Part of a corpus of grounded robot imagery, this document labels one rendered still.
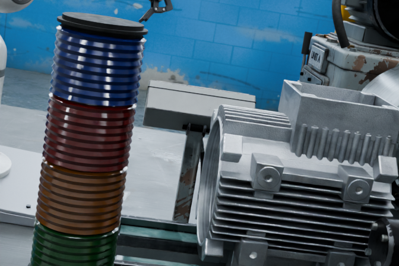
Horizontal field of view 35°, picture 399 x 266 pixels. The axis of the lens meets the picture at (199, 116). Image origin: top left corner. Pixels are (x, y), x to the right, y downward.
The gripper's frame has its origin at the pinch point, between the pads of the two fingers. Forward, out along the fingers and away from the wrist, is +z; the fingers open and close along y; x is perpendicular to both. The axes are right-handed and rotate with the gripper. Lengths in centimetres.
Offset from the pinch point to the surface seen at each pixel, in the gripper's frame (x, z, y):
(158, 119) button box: -50, 32, 13
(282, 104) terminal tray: -76, 27, 18
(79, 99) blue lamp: -103, 50, -4
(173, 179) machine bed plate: -10.3, 27.7, 32.5
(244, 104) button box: -56, 22, 20
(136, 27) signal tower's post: -105, 44, -4
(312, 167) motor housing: -83, 33, 23
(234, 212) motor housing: -81, 43, 19
